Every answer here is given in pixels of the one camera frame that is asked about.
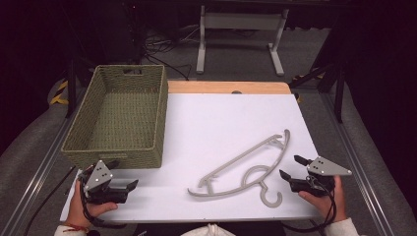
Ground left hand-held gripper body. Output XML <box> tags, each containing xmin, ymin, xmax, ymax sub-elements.
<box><xmin>78</xmin><ymin>159</ymin><xmax>131</xmax><ymax>206</ymax></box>

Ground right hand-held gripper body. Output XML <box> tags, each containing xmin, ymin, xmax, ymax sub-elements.
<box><xmin>289</xmin><ymin>156</ymin><xmax>353</xmax><ymax>199</ymax></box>

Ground grey plastic clothes hanger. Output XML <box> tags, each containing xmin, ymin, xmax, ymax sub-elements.
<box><xmin>187</xmin><ymin>128</ymin><xmax>292</xmax><ymax>208</ymax></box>

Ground green woven basket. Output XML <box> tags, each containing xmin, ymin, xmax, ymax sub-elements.
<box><xmin>61</xmin><ymin>64</ymin><xmax>169</xmax><ymax>170</ymax></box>

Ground person's right hand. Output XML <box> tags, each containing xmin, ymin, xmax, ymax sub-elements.
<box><xmin>298</xmin><ymin>175</ymin><xmax>348</xmax><ymax>224</ymax></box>

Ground person's left hand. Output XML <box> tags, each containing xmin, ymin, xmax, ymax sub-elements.
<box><xmin>67</xmin><ymin>178</ymin><xmax>119</xmax><ymax>229</ymax></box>

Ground black metal stand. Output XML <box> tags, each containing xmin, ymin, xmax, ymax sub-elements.
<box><xmin>63</xmin><ymin>58</ymin><xmax>96</xmax><ymax>119</ymax></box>
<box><xmin>288</xmin><ymin>62</ymin><xmax>346</xmax><ymax>124</ymax></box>

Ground yellow black hazard tape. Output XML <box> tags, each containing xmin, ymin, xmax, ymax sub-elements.
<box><xmin>48</xmin><ymin>80</ymin><xmax>71</xmax><ymax>106</ymax></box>

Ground person's white garment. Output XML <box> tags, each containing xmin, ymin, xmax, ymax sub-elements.
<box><xmin>180</xmin><ymin>223</ymin><xmax>236</xmax><ymax>236</ymax></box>

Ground white table cover sheet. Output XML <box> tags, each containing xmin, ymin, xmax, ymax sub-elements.
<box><xmin>59</xmin><ymin>92</ymin><xmax>324</xmax><ymax>224</ymax></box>

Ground white metal stand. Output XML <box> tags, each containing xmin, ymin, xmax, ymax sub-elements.
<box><xmin>196</xmin><ymin>4</ymin><xmax>290</xmax><ymax>78</ymax></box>

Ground aluminium rail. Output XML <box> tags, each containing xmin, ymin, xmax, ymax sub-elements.
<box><xmin>320</xmin><ymin>92</ymin><xmax>392</xmax><ymax>236</ymax></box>
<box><xmin>0</xmin><ymin>88</ymin><xmax>88</xmax><ymax>236</ymax></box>

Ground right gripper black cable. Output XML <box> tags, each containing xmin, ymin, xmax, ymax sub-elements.
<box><xmin>280</xmin><ymin>175</ymin><xmax>338</xmax><ymax>232</ymax></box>

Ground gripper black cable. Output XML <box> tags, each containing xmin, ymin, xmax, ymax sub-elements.
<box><xmin>78</xmin><ymin>176</ymin><xmax>128</xmax><ymax>230</ymax></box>
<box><xmin>280</xmin><ymin>175</ymin><xmax>338</xmax><ymax>232</ymax></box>

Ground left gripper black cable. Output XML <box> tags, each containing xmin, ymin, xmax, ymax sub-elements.
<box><xmin>78</xmin><ymin>176</ymin><xmax>128</xmax><ymax>230</ymax></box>

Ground thin black loose cable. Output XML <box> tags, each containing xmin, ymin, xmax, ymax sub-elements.
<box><xmin>23</xmin><ymin>166</ymin><xmax>77</xmax><ymax>236</ymax></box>

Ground red string bracelet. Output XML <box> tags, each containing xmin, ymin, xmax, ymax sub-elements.
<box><xmin>62</xmin><ymin>222</ymin><xmax>90</xmax><ymax>234</ymax></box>

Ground black floor cables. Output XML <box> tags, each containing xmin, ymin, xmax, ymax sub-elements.
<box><xmin>142</xmin><ymin>24</ymin><xmax>201</xmax><ymax>82</ymax></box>

